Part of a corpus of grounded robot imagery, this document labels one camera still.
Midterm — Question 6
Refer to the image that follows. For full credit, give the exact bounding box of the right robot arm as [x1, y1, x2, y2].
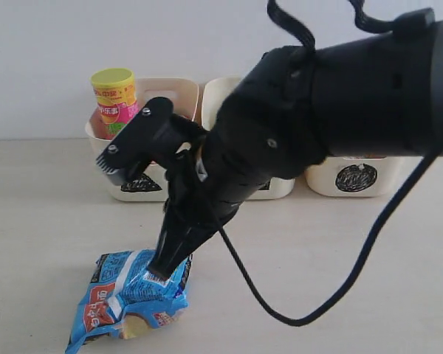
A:
[148, 21, 443, 279]

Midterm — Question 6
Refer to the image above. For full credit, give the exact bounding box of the cream bin with square mark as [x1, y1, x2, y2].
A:
[201, 77, 295, 200]

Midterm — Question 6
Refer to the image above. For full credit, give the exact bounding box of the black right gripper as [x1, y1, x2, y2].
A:
[164, 46, 326, 225]

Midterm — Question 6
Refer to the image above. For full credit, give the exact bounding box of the cream bin with circle mark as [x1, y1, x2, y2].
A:
[305, 155, 404, 198]

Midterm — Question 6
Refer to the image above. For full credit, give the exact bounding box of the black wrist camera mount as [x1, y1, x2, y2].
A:
[95, 97, 207, 185]

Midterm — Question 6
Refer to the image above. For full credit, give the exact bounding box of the blue instant noodle bag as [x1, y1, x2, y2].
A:
[65, 249, 192, 353]

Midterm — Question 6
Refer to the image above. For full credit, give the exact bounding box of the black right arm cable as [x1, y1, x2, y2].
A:
[184, 0, 443, 327]

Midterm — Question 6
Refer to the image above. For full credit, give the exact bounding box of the cream bin with triangle mark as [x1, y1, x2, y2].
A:
[85, 78, 199, 202]

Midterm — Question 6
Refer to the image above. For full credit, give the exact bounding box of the pink Lays chips can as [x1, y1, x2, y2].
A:
[91, 68, 139, 139]

